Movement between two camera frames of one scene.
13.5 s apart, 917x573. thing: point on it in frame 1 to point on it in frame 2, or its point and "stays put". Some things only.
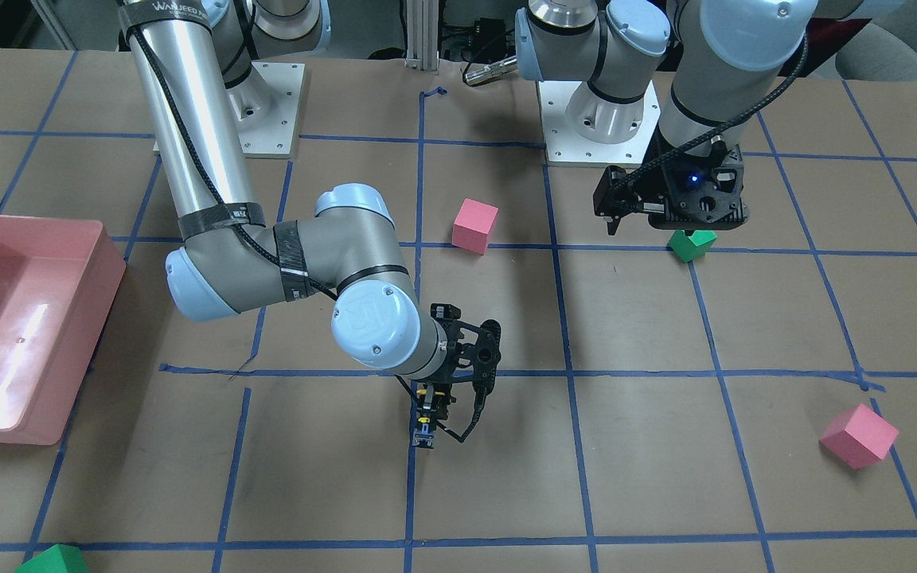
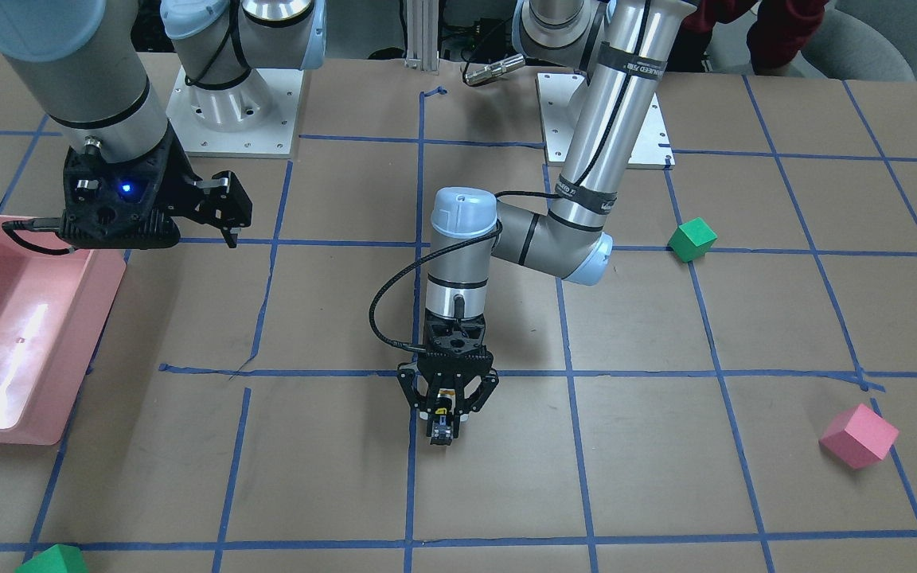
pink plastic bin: x=28 y=297 stays put
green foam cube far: x=56 y=559 stays put
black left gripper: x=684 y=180 to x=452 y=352
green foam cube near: x=692 y=247 stays put
